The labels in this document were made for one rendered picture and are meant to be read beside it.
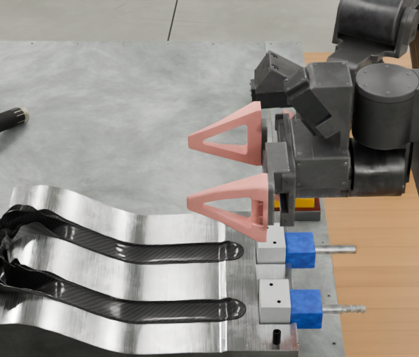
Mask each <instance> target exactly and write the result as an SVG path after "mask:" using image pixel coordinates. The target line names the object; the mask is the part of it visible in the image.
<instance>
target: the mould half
mask: <svg viewBox="0 0 419 357"><path fill-rule="evenodd" d="M16 204H21V205H31V206H33V207H34V208H36V209H38V210H39V209H48V210H51V211H53V212H55V213H57V214H58V215H60V216H62V217H64V218H66V219H68V220H71V221H72V222H75V223H77V224H79V225H81V226H84V227H87V228H89V229H90V230H93V231H96V232H99V233H101V234H104V235H107V236H109V237H112V238H115V239H119V240H122V241H124V242H130V243H134V244H181V243H195V242H223V241H230V242H236V243H238V244H240V245H241V246H242V247H243V250H244V252H243V256H242V257H241V258H239V259H236V260H232V261H223V262H219V263H175V264H154V265H142V264H134V263H127V262H124V261H118V260H116V259H112V258H110V257H107V256H104V255H102V254H98V253H96V252H94V251H91V250H88V249H85V248H83V247H81V246H78V245H75V244H72V243H70V242H66V241H64V240H61V239H57V238H54V237H48V236H45V235H41V234H29V235H27V236H24V237H21V238H20V239H18V240H16V241H15V242H14V243H13V244H12V245H11V246H10V247H9V248H8V259H9V263H11V262H12V261H13V260H14V259H15V258H17V259H18V260H19V261H20V263H21V264H25V265H27V266H29V267H31V268H34V269H37V270H43V271H50V272H53V273H55V274H57V275H58V276H61V277H63V278H65V279H67V280H69V281H71V282H74V283H77V284H79V285H82V286H85V287H87V288H90V289H92V290H96V291H98V292H101V293H105V294H107V295H111V296H114V297H117V298H122V299H126V300H135V301H158V300H199V299H222V298H231V299H237V300H240V301H241V302H242V303H243V304H244V305H245V306H246V312H245V314H244V316H242V317H241V318H239V319H233V320H225V321H223V322H192V323H174V324H128V323H124V322H118V321H115V320H111V319H108V318H105V317H101V316H98V315H96V314H93V313H90V312H87V311H85V310H81V309H79V308H77V307H74V306H71V305H68V304H66V303H63V302H60V301H57V300H53V299H50V298H47V297H42V296H39V295H30V294H22V293H8V292H1V291H0V357H299V344H298V336H297V323H291V324H259V314H258V294H259V284H260V279H288V280H289V289H290V290H293V282H292V267H291V263H286V264H256V245H255V240H254V239H252V238H250V237H248V236H246V235H244V234H242V233H240V232H238V231H236V230H235V229H233V228H231V227H229V226H227V225H225V224H223V223H221V222H219V221H216V220H213V219H211V218H209V217H206V216H204V215H201V214H198V213H195V214H179V215H139V214H134V213H130V212H126V211H123V210H119V209H117V208H113V207H111V206H109V205H106V204H103V203H100V202H98V201H96V200H94V199H91V198H88V197H86V196H84V195H81V194H78V193H75V192H73V191H69V190H66V189H63V188H58V187H54V186H23V187H14V188H13V193H12V196H11V202H10V205H9V208H10V207H11V206H13V205H16ZM9 208H8V209H9ZM274 329H279V330H280V331H281V342H280V344H279V345H274V344H273V343H272V332H273V330H274Z"/></svg>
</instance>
